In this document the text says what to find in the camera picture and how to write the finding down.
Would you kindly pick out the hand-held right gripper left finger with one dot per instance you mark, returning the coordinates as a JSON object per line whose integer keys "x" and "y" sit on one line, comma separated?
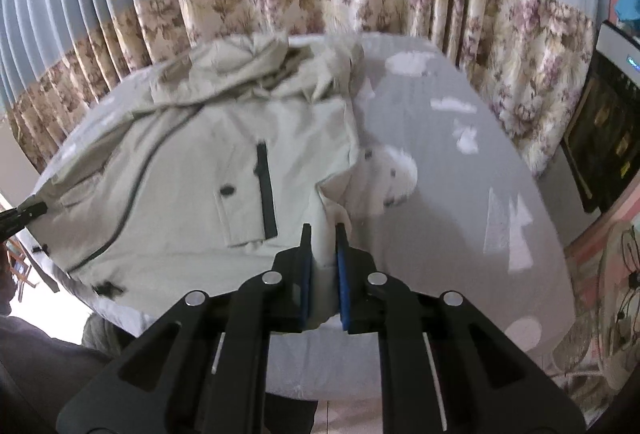
{"x": 305, "y": 284}

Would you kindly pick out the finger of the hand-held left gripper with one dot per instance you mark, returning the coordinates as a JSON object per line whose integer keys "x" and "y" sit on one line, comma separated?
{"x": 25, "y": 211}

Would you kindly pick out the beige electric fan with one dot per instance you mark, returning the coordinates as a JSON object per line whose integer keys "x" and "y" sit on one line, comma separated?
{"x": 620, "y": 314}

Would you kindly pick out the blue cloth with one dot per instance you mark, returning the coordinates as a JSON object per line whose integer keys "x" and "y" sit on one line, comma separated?
{"x": 630, "y": 2}

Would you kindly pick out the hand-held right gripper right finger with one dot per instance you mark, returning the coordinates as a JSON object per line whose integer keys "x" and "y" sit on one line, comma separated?
{"x": 342, "y": 284}

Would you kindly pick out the bed with grey printed sheet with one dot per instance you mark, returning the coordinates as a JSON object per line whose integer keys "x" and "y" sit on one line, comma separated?
{"x": 450, "y": 164}

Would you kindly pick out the white and black appliance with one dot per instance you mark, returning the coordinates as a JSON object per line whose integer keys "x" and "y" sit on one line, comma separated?
{"x": 605, "y": 124}

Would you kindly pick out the person's grey clothing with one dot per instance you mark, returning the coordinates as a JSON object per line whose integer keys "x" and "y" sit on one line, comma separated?
{"x": 40, "y": 359}

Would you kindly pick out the beige hooded jacket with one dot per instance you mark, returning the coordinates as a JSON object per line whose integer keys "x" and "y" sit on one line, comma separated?
{"x": 200, "y": 154}

